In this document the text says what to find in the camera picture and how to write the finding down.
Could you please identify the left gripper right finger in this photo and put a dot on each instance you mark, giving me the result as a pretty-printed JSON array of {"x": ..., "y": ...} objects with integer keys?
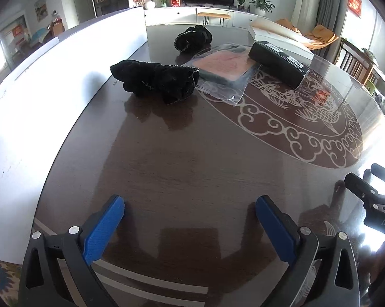
[{"x": 336, "y": 282}]

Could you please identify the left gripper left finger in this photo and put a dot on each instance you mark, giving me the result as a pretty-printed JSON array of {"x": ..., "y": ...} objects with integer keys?
[{"x": 42, "y": 282}]

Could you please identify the black patterned box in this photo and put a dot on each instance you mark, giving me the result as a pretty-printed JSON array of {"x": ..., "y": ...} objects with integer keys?
[{"x": 278, "y": 63}]

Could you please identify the floral cloth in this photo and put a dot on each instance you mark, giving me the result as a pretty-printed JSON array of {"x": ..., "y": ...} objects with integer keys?
[{"x": 10, "y": 274}]

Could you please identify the wooden chair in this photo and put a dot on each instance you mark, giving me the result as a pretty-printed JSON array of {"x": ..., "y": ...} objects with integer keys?
[{"x": 358, "y": 63}]

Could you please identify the white flat box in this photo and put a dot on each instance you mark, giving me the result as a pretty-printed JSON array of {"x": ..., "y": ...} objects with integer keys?
[{"x": 292, "y": 43}]

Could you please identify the orange lounge chair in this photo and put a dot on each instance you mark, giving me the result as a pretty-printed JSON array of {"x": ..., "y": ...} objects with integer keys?
[{"x": 318, "y": 38}]

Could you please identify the pink item in bag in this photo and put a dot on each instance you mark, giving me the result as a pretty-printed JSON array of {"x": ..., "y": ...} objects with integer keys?
[{"x": 224, "y": 72}]

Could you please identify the black scrunchie near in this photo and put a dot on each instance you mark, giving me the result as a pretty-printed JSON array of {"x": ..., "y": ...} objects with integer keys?
[{"x": 169, "y": 83}]

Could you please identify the black scrunchie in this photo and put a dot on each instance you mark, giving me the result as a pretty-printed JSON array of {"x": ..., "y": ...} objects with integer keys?
[
  {"x": 169, "y": 83},
  {"x": 193, "y": 39}
]

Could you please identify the potted green plant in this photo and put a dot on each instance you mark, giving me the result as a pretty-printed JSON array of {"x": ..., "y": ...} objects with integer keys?
[{"x": 261, "y": 7}]

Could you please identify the black scrunchie far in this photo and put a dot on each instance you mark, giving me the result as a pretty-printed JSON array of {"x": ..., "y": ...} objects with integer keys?
[{"x": 193, "y": 39}]

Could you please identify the small wooden bench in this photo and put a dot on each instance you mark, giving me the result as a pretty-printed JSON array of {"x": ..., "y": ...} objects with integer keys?
[{"x": 214, "y": 18}]

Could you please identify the white tv console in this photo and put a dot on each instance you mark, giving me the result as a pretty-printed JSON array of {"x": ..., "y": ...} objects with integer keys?
[{"x": 187, "y": 15}]

